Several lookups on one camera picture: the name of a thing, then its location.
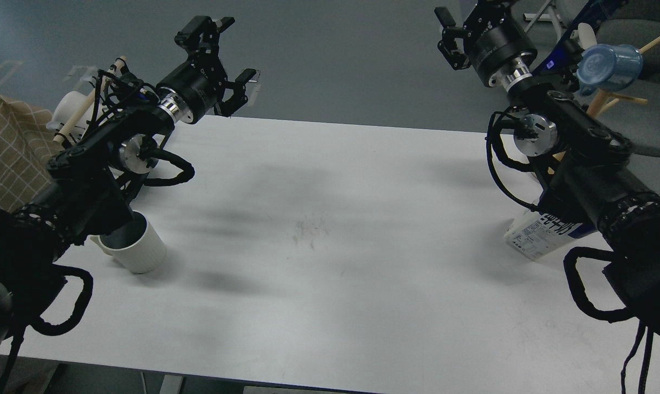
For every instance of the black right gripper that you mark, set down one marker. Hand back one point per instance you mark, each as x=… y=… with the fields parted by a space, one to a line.
x=493 y=38

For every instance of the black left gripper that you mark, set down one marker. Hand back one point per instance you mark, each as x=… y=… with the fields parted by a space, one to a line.
x=200 y=84

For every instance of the white ribbed mug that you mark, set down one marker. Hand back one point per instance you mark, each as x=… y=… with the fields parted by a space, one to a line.
x=136 y=245

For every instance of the blue white milk carton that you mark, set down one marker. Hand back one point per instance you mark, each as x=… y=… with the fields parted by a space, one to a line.
x=535 y=234

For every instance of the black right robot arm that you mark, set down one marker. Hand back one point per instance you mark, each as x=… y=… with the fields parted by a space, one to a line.
x=551 y=156

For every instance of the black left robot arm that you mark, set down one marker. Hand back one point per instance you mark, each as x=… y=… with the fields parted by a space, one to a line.
x=93 y=181

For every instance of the white rear cup on rack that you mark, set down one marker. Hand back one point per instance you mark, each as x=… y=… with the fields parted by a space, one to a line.
x=72 y=118

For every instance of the blue plastic cup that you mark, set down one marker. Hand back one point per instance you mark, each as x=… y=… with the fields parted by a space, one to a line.
x=608 y=67

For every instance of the white chair base with casters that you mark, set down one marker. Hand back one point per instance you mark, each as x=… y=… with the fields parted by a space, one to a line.
x=548 y=12

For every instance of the wooden mug tree stand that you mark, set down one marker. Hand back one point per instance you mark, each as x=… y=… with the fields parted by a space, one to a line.
x=605 y=100

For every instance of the beige checkered cloth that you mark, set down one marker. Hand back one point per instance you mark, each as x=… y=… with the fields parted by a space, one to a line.
x=26 y=145

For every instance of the grey office chair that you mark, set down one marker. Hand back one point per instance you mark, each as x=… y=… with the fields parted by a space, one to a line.
x=636 y=23

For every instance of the black wire cup rack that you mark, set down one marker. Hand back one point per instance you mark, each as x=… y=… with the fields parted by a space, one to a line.
x=103 y=93

